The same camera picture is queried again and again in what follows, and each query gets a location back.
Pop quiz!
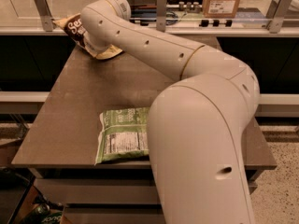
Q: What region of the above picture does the brown chip bag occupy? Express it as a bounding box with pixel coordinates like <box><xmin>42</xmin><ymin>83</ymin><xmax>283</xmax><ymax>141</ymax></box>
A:
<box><xmin>53</xmin><ymin>13</ymin><xmax>122</xmax><ymax>60</ymax></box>

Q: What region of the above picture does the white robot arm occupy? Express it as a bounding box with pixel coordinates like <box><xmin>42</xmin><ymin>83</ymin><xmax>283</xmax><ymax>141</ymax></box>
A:
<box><xmin>81</xmin><ymin>0</ymin><xmax>260</xmax><ymax>224</ymax></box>

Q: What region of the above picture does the green chip bag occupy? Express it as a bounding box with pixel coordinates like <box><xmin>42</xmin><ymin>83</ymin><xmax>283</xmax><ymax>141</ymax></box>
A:
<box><xmin>95</xmin><ymin>107</ymin><xmax>150</xmax><ymax>164</ymax></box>

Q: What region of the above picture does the grey table drawer base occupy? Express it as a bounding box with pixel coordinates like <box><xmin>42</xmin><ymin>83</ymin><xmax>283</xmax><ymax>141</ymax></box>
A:
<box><xmin>31</xmin><ymin>164</ymin><xmax>256</xmax><ymax>224</ymax></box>

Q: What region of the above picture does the cardboard box with label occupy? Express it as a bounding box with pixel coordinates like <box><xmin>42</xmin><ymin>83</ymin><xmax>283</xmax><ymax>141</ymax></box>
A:
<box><xmin>202</xmin><ymin>0</ymin><xmax>240</xmax><ymax>18</ymax></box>

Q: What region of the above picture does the green can under table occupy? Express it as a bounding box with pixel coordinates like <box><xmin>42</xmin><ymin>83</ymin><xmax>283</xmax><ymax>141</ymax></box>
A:
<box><xmin>20</xmin><ymin>203</ymin><xmax>50</xmax><ymax>224</ymax></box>

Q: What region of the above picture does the middle metal railing post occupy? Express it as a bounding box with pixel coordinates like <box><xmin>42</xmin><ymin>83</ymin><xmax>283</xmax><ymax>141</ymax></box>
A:
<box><xmin>156</xmin><ymin>0</ymin><xmax>167</xmax><ymax>32</ymax></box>

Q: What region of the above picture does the metal railing post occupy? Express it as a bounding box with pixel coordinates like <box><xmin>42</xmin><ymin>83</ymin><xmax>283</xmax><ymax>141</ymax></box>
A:
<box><xmin>266</xmin><ymin>0</ymin><xmax>292</xmax><ymax>34</ymax></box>
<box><xmin>34</xmin><ymin>0</ymin><xmax>55</xmax><ymax>32</ymax></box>
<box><xmin>156</xmin><ymin>0</ymin><xmax>167</xmax><ymax>32</ymax></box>

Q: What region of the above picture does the left metal railing post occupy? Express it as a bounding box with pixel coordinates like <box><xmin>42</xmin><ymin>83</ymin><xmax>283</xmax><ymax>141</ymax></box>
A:
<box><xmin>34</xmin><ymin>0</ymin><xmax>55</xmax><ymax>32</ymax></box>

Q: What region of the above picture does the right metal railing post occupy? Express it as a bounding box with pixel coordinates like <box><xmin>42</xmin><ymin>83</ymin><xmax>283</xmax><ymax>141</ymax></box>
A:
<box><xmin>266</xmin><ymin>0</ymin><xmax>292</xmax><ymax>34</ymax></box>

